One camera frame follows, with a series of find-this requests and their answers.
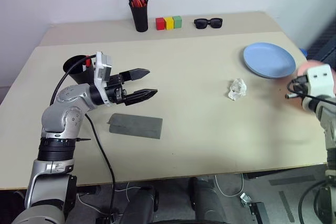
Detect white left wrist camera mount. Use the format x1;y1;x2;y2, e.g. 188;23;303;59
92;51;113;107

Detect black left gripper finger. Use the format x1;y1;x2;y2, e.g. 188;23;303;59
123;89;159;107
119;68;151;82

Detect black tool holder cup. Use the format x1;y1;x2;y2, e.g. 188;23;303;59
130;5;149;33

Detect yellow block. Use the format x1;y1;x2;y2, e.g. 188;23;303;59
164;16;175;30

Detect blue plate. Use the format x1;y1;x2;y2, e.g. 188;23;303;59
242;41;297;79

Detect green block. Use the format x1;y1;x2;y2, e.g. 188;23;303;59
172;15;183;29

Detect black sunglasses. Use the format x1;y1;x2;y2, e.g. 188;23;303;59
193;17;224;30

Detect dark ribbed panel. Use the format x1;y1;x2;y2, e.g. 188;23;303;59
306;19;336;63

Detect crumpled white paper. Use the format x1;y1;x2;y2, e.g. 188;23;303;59
227;77;248;101

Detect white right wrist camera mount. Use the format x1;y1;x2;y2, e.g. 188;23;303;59
301;64;336;112

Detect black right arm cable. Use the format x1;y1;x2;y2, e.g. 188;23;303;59
285;76;336;224

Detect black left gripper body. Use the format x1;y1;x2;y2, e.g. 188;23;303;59
104;73;128;107

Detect grey cloth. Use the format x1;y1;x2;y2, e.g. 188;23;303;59
107;113;164;140

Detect dark grey rounded shape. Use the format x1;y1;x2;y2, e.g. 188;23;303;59
122;185;160;224
188;176;228;224

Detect pink plate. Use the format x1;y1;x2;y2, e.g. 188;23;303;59
294;59;336;105

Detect empty black plastic cup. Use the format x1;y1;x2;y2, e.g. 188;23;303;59
62;54;96;84

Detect thin white floor cable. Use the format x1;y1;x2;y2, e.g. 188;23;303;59
77;182;148;216

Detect black floor bracket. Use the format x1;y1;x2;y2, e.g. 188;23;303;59
245;201;270;224

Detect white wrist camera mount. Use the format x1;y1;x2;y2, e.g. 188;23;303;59
92;51;113;107
301;64;336;112

